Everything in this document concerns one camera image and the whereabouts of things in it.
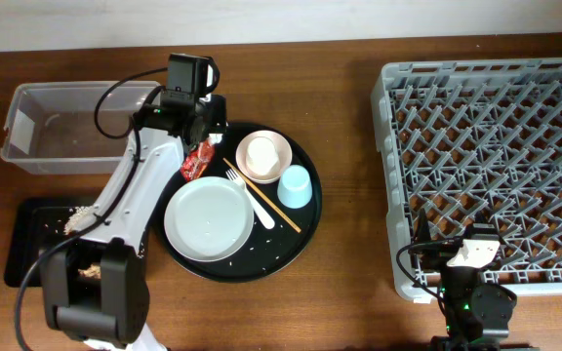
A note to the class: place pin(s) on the round black tray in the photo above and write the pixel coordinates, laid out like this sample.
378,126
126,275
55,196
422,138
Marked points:
266,251

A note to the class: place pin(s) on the red snack wrapper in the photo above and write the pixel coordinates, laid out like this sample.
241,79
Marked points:
197,161

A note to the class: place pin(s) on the clear plastic bin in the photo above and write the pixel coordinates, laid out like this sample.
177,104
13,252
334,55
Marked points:
51,131

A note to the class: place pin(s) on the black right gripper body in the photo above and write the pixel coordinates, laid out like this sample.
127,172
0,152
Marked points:
438,258

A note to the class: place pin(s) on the grey dishwasher rack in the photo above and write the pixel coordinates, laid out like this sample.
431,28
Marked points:
461,137

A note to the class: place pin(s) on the pile of rice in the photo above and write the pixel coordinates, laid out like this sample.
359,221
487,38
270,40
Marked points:
79,215

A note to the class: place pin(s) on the black rectangular waste tray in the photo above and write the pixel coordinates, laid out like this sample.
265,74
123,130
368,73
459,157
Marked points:
38,219

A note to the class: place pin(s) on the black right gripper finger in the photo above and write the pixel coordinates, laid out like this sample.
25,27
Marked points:
480,218
422,232

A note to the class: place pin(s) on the white plastic fork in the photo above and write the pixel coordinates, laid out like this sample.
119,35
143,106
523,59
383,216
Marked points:
265,218

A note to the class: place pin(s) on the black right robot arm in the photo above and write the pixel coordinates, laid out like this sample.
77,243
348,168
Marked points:
476,313

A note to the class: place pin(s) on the grey round plate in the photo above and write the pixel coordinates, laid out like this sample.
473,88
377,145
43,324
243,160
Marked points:
208,219

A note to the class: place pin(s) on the wooden chopstick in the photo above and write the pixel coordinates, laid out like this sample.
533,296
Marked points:
264,197

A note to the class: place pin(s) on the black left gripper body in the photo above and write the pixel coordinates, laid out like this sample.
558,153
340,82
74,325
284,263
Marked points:
216,112

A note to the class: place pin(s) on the pink saucer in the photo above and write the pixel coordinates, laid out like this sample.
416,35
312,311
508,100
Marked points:
284,151

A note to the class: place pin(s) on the light blue upturned cup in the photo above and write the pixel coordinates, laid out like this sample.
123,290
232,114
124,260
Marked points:
294,188

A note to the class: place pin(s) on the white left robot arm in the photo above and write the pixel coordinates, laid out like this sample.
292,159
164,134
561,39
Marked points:
93,278

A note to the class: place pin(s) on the white upturned cup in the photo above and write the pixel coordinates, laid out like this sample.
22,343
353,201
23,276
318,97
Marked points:
261,156

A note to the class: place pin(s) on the white tissue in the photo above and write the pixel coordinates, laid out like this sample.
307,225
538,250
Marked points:
215,138

